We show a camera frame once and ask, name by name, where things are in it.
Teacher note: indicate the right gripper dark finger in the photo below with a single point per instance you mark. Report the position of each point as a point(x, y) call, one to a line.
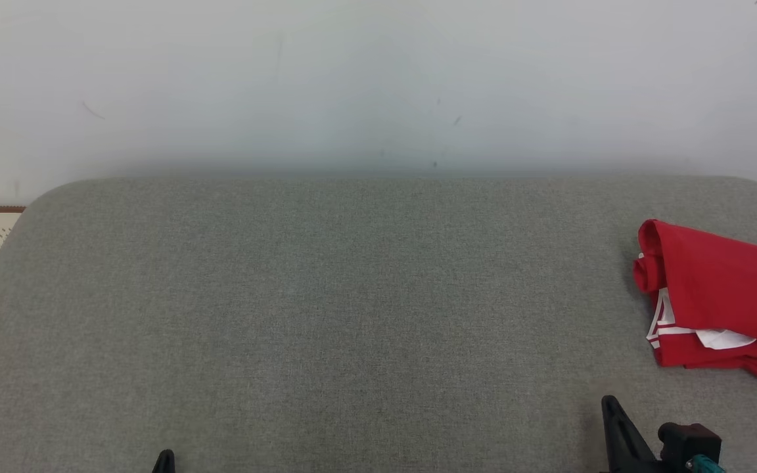
point(623, 443)

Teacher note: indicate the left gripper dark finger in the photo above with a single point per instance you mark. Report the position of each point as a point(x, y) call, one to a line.
point(164, 463)

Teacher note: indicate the red shorts white stripe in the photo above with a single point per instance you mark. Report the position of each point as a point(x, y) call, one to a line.
point(746, 364)

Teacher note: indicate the red white Bulls 23 jersey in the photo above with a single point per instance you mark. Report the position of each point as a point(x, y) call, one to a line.
point(720, 276)

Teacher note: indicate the grey fabric sofa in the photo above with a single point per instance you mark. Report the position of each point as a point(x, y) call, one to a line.
point(352, 315)

